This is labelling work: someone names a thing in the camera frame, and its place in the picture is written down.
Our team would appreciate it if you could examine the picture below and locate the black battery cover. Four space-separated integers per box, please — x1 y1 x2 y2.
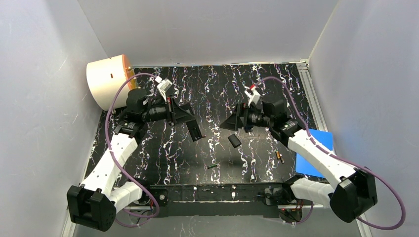
228 134 242 148

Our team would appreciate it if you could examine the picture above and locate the black remote control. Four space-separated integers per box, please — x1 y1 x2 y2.
186 120 206 142

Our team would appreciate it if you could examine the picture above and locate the green battery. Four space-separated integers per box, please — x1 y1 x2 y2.
207 164 218 169

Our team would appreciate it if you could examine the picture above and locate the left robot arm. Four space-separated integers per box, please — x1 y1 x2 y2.
67 88 202 232

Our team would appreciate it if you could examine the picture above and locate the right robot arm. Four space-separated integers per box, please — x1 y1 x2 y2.
220 100 377 223

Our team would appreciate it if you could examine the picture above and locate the white cylinder with orange lid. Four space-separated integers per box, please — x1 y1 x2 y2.
86 54 134 111

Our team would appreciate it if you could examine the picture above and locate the blue sheet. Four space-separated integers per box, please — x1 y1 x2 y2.
295 129 334 178

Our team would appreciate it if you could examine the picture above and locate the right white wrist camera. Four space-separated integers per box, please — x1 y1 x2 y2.
245 84 261 107

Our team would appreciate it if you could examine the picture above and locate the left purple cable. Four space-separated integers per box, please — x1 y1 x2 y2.
104 72 161 228

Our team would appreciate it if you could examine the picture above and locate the purple cable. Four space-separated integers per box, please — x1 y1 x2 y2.
253 76 407 231
104 72 161 228

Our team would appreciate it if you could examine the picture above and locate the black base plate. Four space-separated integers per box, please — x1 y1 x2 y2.
149 183 312 218

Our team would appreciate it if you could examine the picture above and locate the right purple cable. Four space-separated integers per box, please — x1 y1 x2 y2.
253 76 407 231

